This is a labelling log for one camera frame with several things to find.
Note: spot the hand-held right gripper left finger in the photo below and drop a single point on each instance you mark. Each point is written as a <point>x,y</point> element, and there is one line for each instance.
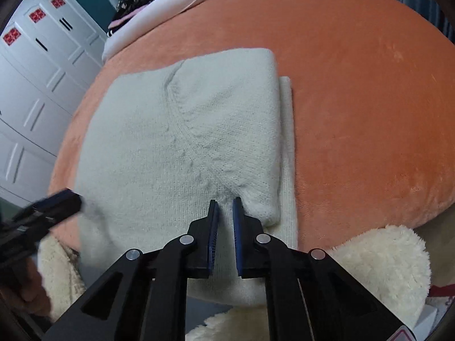
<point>213,236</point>

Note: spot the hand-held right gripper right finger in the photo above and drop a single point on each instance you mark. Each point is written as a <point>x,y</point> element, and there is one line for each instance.
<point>237,236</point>

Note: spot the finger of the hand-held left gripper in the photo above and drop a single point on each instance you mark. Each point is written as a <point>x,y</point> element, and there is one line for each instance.
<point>53,202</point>

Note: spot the cream knit cardigan red buttons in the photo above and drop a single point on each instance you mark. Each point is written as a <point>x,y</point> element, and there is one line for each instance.
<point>160,149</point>

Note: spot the pile of dark clothes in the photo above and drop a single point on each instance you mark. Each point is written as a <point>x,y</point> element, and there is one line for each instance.
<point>124,16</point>

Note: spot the person's left hand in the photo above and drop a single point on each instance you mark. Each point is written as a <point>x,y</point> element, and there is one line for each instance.
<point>33,291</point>

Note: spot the white panelled wardrobe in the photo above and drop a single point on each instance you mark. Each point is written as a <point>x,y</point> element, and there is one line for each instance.
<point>35,88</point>

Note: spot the cream fluffy rug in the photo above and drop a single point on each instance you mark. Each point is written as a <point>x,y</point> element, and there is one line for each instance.
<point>384,263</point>

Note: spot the orange plush blanket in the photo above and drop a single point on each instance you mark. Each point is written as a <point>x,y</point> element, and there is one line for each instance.
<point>355,113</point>

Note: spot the red wardrobe sticker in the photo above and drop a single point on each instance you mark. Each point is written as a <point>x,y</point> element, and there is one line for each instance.
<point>57,2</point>
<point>36,16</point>
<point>11,35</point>

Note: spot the white duvet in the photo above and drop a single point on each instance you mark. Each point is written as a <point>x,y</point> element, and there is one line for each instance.
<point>160,10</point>

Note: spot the grey curtain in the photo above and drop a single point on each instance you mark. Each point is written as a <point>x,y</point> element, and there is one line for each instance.
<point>419,3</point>

